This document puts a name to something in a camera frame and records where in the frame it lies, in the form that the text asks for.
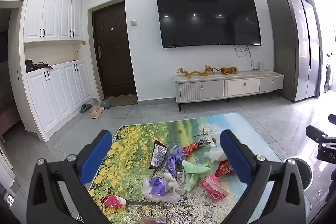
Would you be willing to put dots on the beige wall switch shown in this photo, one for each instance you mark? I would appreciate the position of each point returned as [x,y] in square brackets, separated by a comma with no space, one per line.
[133,22]

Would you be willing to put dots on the black wall television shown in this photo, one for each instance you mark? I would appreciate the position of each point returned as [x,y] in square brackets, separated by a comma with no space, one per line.
[207,16]

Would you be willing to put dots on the small purple wrapper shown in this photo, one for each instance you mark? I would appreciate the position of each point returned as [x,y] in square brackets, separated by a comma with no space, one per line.
[157,184]

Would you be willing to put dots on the clear plastic bag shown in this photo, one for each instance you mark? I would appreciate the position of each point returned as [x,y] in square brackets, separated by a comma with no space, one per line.
[173,188]

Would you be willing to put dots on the white plastic bag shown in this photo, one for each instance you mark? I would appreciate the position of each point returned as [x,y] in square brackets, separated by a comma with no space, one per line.
[216,151]

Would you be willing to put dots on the golden dragon figurine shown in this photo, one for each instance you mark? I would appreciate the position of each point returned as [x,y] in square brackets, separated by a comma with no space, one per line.
[193,73]
[210,69]

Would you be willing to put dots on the white washing machine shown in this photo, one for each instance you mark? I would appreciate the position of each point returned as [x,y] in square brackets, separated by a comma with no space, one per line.
[329,74]

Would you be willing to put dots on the white power strip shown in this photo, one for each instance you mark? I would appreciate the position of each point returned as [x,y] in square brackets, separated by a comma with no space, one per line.
[260,66]

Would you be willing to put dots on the person's right forearm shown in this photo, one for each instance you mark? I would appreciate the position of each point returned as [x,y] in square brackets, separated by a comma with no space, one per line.
[332,187]

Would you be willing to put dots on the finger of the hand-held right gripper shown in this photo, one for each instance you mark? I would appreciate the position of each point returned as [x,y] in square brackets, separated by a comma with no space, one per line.
[315,132]
[332,117]

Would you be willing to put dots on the dark brown door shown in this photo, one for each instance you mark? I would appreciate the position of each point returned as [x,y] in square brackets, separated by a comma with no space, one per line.
[115,50]

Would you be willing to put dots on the golden tiger figurine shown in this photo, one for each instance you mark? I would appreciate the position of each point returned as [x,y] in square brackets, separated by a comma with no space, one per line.
[228,70]

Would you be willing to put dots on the red and white snack packet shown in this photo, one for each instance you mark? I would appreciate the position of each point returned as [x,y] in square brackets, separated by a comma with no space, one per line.
[113,201]

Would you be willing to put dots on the pink packet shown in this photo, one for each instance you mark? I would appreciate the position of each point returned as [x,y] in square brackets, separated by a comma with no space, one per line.
[212,187]

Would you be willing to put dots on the beige slipper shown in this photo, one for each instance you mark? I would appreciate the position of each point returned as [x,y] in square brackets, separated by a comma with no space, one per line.
[95,109]
[96,114]

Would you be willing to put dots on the white television cabinet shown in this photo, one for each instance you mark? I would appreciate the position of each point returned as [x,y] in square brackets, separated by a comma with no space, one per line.
[202,90]

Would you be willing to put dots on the grey refrigerator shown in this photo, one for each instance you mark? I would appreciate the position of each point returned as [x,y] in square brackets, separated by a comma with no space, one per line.
[294,50]

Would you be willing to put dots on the black bag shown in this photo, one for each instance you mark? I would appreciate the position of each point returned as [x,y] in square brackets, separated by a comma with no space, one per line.
[29,66]

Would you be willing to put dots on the brown bag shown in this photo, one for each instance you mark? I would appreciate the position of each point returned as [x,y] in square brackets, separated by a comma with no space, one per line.
[42,66]

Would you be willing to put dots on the green tissue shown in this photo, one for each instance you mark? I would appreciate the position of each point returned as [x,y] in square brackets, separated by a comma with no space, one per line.
[195,170]

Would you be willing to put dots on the white round trash bin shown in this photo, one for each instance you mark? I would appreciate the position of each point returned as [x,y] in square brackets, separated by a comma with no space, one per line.
[305,174]

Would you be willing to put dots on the brown door mat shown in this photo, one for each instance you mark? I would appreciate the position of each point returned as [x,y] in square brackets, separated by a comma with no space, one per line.
[123,100]

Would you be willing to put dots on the white floor cabinet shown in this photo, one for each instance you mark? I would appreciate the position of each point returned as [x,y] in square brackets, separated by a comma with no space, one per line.
[57,98]

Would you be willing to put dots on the grey slipper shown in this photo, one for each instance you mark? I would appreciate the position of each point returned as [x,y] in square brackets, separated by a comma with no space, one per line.
[106,103]
[85,108]

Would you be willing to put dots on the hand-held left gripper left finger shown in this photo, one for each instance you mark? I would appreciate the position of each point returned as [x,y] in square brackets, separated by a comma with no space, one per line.
[95,158]

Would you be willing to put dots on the white wall cabinet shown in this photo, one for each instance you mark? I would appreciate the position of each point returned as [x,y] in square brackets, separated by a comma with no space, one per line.
[50,14]

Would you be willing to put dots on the dark brown snack packet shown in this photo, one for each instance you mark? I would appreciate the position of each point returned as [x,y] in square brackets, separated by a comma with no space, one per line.
[158,154]

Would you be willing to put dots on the red orange snack wrapper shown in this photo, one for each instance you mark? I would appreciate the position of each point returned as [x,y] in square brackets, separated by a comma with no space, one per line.
[190,148]

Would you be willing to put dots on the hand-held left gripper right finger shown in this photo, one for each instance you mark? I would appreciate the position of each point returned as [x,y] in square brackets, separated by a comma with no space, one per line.
[233,158]

